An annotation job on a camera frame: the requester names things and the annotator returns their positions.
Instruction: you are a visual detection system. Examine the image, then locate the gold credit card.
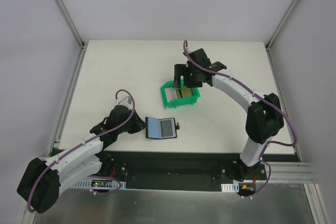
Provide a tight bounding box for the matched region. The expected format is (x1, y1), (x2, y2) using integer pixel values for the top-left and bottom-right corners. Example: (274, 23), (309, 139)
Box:
(176, 88), (193, 99)

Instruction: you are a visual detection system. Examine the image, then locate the green plastic bin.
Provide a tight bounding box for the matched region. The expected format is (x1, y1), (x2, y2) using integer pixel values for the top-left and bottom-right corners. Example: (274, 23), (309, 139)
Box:
(160, 79), (200, 108)

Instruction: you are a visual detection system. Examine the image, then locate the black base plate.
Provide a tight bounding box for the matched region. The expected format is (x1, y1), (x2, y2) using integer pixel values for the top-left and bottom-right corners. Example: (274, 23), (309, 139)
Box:
(95, 151), (267, 191)

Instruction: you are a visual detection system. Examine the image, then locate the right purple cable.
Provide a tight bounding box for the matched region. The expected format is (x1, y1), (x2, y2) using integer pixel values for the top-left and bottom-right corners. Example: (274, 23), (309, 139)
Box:
(183, 40), (299, 203)

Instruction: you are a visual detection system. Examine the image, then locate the left white cable duct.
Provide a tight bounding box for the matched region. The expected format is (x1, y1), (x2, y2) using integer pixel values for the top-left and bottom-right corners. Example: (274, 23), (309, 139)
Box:
(70, 178), (126, 190)

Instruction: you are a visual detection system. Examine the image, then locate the purple cable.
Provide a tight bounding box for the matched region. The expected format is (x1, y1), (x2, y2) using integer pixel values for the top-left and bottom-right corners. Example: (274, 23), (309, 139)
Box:
(183, 40), (299, 203)
(26, 89), (136, 213)

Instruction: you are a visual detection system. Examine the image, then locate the black leather card holder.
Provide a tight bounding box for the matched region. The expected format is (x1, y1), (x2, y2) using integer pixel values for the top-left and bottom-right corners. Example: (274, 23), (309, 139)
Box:
(145, 117), (180, 140)

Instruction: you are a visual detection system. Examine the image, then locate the white cable duct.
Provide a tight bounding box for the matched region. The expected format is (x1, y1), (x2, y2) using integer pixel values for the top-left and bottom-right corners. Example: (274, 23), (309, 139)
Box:
(221, 183), (239, 193)
(70, 178), (126, 190)

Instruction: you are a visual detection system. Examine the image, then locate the right white cable duct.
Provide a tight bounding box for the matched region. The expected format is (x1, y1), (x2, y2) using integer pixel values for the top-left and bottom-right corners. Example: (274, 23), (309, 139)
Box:
(221, 183), (239, 193)

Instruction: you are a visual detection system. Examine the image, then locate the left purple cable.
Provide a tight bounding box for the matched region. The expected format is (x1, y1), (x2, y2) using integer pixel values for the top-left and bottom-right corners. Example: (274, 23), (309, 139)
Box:
(26, 89), (136, 213)

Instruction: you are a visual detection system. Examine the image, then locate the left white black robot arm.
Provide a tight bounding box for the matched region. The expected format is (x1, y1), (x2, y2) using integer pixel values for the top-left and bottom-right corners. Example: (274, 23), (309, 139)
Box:
(17, 104), (146, 214)

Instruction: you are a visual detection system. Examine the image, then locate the aluminium frame rail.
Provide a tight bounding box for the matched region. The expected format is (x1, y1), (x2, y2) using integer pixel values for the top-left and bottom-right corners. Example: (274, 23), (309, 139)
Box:
(265, 162), (317, 183)

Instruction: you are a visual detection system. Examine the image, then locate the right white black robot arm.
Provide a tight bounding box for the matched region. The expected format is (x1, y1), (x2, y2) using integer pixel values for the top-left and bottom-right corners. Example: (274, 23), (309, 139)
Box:
(173, 45), (284, 179)

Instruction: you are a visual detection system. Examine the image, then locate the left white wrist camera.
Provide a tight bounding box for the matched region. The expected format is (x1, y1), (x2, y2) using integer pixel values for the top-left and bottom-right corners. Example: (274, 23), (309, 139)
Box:
(117, 96), (133, 110)

